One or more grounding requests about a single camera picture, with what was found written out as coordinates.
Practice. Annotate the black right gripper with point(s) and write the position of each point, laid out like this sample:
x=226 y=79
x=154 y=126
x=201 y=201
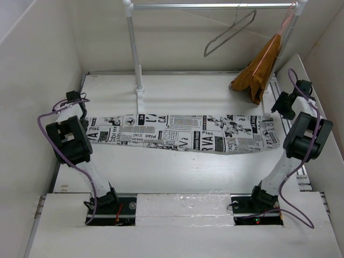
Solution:
x=278 y=106

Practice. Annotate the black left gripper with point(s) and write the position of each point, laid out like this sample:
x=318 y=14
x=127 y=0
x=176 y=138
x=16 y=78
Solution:
x=85 y=123

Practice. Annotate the newspaper print trousers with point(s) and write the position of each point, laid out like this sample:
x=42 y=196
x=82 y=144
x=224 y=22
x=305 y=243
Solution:
x=226 y=134

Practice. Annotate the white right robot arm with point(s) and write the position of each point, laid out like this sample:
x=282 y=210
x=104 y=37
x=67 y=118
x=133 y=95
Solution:
x=305 y=139

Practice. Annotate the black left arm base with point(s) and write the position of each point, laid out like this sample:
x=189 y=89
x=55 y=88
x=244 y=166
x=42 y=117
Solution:
x=121 y=213

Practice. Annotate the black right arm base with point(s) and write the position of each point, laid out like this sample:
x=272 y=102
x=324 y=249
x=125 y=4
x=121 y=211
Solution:
x=256 y=208

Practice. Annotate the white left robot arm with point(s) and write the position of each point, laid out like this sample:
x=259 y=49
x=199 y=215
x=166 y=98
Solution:
x=73 y=148

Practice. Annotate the brown hanging garment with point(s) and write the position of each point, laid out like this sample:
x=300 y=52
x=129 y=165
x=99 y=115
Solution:
x=254 y=77

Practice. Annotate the white cardboard panel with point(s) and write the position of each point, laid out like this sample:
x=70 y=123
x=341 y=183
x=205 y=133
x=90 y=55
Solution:
x=325 y=173

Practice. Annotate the white metal clothes rack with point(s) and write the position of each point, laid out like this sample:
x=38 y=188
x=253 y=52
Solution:
x=172 y=37

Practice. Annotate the grey wire hanger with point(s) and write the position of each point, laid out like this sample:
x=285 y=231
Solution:
x=237 y=26

